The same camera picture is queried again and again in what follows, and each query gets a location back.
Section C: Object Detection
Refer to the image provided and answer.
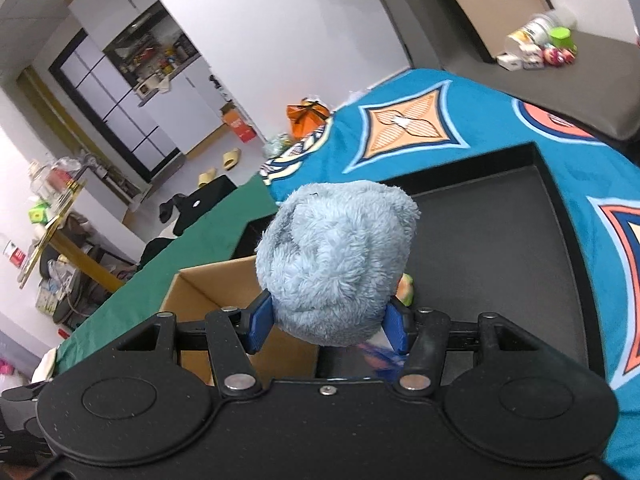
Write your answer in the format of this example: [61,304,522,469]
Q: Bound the small pink figurines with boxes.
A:
[542,45,576,67]

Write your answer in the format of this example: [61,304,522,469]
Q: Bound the kitchen shelf with bottles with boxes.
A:
[102,0,201,86]

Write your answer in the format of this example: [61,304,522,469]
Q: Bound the black dice stool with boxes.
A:
[172,177,238,236]

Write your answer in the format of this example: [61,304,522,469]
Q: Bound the light blue plush toy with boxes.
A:
[255,180,421,348]

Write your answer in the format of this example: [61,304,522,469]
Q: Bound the green cup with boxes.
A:
[548,26,573,51]

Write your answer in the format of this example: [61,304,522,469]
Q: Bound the orange gift bag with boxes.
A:
[286,97,333,141]

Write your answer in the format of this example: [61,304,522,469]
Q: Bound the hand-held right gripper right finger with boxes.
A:
[382,297,544,394]

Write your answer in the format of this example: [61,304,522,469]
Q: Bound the orange carton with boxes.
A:
[220,102,257,143]

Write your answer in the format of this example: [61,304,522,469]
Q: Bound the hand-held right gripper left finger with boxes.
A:
[114,290,276,396]

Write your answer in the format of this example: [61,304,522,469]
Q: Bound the white plush toy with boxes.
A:
[30,350,61,381]

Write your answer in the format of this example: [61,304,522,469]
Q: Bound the black framed glass door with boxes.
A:
[48,27,181,183]

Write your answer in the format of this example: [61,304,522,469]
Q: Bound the green cloth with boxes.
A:
[55,175,281,376]

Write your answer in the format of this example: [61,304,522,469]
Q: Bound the small orange toy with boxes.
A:
[395,274,415,306]

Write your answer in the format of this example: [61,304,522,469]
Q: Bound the grey bench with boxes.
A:
[500,25,640,143]

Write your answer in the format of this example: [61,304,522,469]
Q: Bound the white kitchen cabinet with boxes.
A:
[135,55,236,156]

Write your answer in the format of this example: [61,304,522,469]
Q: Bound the white plastic jar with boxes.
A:
[505,12,576,56]

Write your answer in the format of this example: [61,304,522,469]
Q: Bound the black slipper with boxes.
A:
[159,195,188,223]

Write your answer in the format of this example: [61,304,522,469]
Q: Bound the dark grey panel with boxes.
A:
[360,0,481,71]

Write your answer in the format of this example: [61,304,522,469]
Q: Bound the yellow legged table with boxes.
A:
[17,180,126,293]

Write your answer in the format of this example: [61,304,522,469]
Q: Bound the clear glass jar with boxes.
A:
[27,157,83,196]

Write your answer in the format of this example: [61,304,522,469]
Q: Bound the blue printed blanket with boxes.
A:
[257,67,640,480]

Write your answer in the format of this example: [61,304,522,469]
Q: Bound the black shallow tray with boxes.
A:
[235,142,623,386]

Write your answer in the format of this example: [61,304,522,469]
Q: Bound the brown cardboard box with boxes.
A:
[160,255,321,386]

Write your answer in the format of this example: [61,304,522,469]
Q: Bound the clear bag with green contents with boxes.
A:
[262,132,293,158]

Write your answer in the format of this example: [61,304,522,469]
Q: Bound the black clothes pile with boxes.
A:
[137,237,176,266]

